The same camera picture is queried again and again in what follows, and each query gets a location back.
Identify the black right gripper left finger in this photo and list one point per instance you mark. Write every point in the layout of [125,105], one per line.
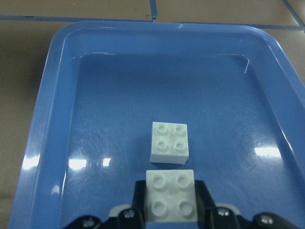
[132,217]

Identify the blue plastic tray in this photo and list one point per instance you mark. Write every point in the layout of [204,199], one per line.
[191,125]

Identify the white block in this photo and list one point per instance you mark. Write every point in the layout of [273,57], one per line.
[169,143]
[170,196]

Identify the brown paper table cover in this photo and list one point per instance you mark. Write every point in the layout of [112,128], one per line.
[27,26]

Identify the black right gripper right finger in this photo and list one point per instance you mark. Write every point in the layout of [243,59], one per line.
[213,216]

